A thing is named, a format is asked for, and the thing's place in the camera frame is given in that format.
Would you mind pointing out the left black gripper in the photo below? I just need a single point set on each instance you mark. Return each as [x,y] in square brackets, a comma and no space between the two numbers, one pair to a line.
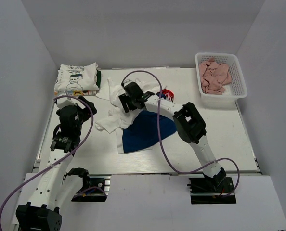
[85,111]

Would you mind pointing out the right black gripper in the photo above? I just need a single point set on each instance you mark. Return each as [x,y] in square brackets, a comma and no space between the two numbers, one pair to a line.
[123,99]

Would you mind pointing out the plain white t-shirt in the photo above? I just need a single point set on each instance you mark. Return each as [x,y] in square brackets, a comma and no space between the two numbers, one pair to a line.
[115,119]

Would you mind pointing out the blue t-shirt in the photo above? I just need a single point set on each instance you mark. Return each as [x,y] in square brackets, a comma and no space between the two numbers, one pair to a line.
[143,133]

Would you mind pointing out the white t-shirt red print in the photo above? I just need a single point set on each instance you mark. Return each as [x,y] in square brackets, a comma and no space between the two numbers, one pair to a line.
[165,93]

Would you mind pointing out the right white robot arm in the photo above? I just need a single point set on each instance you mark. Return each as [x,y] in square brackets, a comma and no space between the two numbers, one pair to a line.
[189,124]

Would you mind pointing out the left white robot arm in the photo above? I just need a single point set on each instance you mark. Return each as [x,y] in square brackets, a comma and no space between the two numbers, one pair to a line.
[57,185]

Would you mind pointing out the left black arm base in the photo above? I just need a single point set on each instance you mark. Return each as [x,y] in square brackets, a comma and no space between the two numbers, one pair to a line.
[94,188]

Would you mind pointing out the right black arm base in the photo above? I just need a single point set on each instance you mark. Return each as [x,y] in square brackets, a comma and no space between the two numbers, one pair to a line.
[203,194]

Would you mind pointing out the folded colourful print t-shirt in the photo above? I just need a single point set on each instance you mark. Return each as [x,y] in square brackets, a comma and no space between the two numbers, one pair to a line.
[76,93]

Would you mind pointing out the folded dark green t-shirt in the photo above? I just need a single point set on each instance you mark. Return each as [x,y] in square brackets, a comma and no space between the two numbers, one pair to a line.
[99,77]

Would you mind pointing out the pink cloth in basket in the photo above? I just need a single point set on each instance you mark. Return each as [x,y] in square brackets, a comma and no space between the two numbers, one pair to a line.
[213,76]

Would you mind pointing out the white plastic basket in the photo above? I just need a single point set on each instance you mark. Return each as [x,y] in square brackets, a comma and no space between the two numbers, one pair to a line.
[235,90]

